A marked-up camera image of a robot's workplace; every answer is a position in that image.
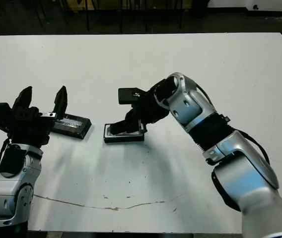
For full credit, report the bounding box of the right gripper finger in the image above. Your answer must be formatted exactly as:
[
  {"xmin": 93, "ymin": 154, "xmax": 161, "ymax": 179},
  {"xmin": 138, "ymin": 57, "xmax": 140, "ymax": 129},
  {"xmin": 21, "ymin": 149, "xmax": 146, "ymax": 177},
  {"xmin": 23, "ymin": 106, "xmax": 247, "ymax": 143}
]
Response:
[
  {"xmin": 109, "ymin": 112, "xmax": 135, "ymax": 131},
  {"xmin": 128, "ymin": 119, "xmax": 142, "ymax": 134}
]

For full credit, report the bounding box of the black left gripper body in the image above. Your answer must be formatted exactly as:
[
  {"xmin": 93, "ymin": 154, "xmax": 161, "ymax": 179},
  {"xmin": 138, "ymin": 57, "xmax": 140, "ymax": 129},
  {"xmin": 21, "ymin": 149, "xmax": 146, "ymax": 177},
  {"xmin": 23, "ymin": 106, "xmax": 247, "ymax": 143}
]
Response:
[{"xmin": 8, "ymin": 106, "xmax": 57, "ymax": 148}]

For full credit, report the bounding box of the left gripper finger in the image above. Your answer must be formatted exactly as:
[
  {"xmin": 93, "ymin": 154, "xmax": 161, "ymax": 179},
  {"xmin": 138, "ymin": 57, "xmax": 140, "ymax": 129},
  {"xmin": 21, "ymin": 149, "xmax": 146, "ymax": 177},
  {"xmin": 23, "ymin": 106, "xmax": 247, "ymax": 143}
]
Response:
[
  {"xmin": 52, "ymin": 85, "xmax": 69, "ymax": 119},
  {"xmin": 11, "ymin": 86, "xmax": 33, "ymax": 110}
]

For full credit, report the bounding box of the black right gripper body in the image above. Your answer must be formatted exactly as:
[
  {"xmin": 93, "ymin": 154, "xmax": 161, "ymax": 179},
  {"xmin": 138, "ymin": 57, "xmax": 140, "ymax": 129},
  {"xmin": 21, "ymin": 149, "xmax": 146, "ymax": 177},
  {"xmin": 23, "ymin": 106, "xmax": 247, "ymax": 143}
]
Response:
[{"xmin": 127, "ymin": 87, "xmax": 171, "ymax": 134}]

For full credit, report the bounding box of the black camera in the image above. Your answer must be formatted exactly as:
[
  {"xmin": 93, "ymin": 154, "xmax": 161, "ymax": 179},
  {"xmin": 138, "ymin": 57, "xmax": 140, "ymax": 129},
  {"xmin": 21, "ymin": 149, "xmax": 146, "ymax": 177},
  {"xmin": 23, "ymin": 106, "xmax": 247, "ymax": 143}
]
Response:
[{"xmin": 110, "ymin": 127, "xmax": 135, "ymax": 136}]

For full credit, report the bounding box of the black box lid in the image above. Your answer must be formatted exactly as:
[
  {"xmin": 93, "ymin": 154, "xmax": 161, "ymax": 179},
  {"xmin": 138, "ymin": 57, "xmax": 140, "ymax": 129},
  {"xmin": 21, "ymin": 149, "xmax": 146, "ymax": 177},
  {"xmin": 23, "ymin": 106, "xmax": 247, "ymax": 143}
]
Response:
[{"xmin": 49, "ymin": 113, "xmax": 92, "ymax": 140}]

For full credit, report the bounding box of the black box base white insert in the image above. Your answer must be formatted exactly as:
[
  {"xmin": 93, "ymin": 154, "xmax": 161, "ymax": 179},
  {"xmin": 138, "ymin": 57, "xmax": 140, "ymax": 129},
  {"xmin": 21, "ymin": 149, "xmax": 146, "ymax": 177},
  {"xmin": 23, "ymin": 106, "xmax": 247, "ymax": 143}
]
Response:
[{"xmin": 103, "ymin": 123, "xmax": 145, "ymax": 144}]

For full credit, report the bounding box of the black trash bin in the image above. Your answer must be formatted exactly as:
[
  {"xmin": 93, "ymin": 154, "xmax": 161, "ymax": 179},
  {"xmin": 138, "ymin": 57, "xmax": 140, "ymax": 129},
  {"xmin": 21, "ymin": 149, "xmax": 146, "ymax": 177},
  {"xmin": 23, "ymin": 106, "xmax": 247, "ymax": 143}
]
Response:
[{"xmin": 189, "ymin": 0, "xmax": 210, "ymax": 18}]

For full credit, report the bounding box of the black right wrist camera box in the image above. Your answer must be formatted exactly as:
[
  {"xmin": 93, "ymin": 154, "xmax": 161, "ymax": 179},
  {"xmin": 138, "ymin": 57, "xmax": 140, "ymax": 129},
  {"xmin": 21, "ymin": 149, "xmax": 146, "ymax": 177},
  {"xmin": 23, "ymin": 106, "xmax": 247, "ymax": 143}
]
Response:
[{"xmin": 118, "ymin": 87, "xmax": 148, "ymax": 106}]

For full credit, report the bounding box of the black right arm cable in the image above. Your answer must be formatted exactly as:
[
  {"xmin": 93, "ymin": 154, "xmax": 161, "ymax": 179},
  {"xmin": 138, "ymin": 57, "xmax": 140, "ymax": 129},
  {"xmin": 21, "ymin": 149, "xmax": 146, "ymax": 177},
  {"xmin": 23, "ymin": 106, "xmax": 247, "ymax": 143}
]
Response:
[{"xmin": 195, "ymin": 84, "xmax": 271, "ymax": 166}]

